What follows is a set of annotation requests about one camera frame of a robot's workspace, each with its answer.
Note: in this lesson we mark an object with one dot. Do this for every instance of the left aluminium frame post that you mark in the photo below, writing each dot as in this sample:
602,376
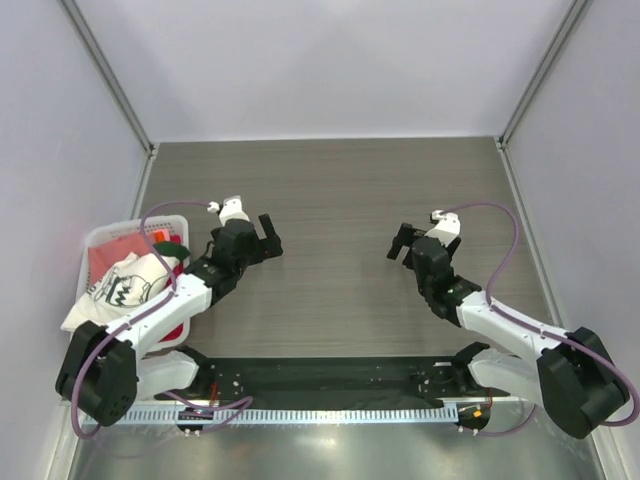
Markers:
107,74

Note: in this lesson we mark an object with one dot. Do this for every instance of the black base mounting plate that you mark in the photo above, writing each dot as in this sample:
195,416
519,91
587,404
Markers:
341,383

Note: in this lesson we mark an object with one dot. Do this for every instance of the salmon pink t shirt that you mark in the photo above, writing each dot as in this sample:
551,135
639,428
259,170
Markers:
102,257

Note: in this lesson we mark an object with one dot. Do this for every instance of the magenta t shirt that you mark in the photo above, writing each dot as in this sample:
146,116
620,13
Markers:
177,336

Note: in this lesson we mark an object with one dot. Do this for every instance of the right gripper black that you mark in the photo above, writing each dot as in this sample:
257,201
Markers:
406,235

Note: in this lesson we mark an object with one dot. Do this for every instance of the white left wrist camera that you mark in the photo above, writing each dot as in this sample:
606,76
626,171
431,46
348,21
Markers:
229,209

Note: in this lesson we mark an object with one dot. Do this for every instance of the aluminium frame post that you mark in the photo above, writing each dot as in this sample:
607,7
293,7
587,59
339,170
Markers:
107,74
569,23

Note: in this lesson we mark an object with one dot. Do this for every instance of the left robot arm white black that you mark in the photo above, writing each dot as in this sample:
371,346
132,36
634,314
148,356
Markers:
107,368

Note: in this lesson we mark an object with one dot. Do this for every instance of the white plastic laundry basket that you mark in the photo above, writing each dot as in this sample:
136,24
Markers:
176,224

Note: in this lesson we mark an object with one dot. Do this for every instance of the slotted white cable duct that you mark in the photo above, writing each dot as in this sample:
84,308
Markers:
173,414

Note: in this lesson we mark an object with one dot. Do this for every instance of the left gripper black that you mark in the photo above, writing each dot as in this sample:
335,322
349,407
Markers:
266,247

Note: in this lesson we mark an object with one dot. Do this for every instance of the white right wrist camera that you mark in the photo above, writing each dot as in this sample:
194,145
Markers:
445,228

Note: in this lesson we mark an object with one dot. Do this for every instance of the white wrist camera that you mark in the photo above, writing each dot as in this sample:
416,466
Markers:
445,228
229,209

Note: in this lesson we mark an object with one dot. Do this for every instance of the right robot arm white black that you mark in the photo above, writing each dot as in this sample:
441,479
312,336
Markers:
568,374

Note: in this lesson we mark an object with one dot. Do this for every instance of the right aluminium frame post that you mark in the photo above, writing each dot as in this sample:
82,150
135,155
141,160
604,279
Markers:
569,23

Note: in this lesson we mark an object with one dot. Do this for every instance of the white and green t shirt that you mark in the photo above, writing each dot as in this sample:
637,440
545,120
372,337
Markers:
127,285

